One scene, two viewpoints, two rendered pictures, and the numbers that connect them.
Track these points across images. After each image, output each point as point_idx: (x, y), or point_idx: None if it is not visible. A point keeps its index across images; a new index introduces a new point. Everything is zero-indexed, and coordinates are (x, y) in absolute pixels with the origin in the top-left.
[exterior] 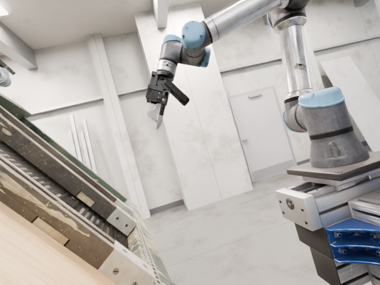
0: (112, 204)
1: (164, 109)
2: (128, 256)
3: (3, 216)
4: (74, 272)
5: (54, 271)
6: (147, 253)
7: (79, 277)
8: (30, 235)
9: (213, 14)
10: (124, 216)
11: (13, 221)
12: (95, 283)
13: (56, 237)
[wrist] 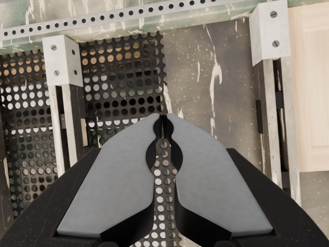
0: (70, 92)
1: (272, 181)
2: (284, 37)
3: (307, 144)
4: (307, 77)
5: (324, 89)
6: (176, 8)
7: (309, 72)
8: (305, 121)
9: None
10: (69, 63)
11: (303, 137)
12: (304, 58)
13: None
